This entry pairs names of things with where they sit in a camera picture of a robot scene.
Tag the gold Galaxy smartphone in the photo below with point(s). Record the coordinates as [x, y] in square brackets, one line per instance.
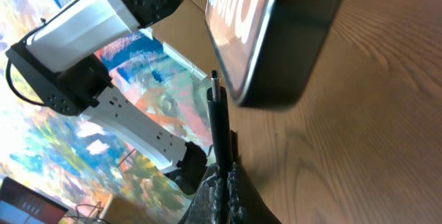
[267, 49]

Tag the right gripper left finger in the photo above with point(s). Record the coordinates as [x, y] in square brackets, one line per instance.
[206, 206]

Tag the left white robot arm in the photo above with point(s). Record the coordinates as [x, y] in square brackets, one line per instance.
[59, 61]

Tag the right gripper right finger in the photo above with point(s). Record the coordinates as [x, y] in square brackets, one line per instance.
[245, 203]

